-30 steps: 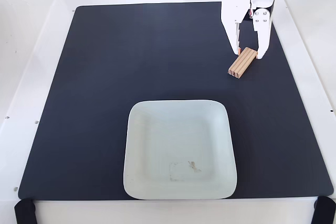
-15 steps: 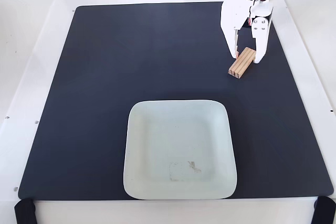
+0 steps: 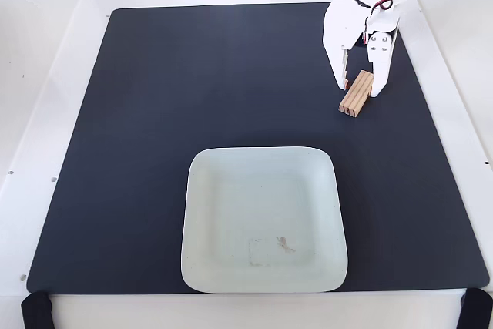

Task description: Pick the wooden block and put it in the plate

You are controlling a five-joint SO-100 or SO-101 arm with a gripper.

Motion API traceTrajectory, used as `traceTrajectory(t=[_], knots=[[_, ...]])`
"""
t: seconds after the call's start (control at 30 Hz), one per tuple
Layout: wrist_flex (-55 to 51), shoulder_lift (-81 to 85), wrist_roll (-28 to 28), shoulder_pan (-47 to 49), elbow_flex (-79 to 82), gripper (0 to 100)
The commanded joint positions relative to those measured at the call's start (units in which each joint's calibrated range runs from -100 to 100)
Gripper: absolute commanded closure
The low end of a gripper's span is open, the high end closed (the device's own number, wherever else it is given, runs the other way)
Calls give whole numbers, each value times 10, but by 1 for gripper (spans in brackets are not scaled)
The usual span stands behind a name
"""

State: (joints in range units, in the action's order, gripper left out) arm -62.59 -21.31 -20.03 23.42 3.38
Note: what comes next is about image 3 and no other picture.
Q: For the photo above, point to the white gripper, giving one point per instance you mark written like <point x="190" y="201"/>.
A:
<point x="340" y="30"/>

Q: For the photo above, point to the grooved wooden block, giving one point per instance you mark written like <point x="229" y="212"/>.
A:
<point x="356" y="96"/>

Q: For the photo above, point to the white square plate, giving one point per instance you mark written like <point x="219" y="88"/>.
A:
<point x="246" y="209"/>

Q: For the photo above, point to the black rubber mat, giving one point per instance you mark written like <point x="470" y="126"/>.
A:
<point x="154" y="113"/>

